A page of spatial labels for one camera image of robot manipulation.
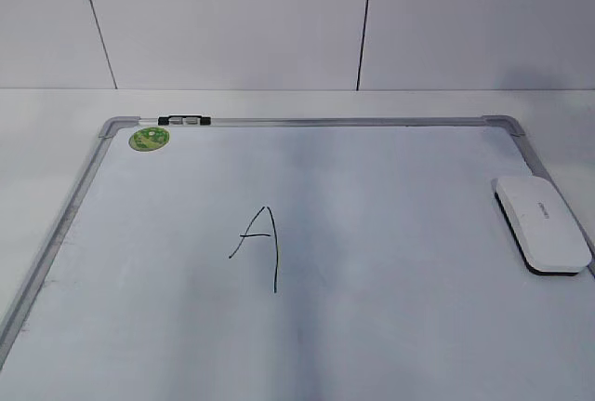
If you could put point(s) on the round green sticker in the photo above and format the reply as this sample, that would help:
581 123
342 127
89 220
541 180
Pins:
149 139

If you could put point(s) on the white board with grey frame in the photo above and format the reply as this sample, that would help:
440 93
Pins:
349 259

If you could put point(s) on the black silver hanging clip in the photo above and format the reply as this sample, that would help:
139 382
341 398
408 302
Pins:
184 120

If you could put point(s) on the white board eraser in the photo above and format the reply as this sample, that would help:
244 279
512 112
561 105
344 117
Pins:
548 235

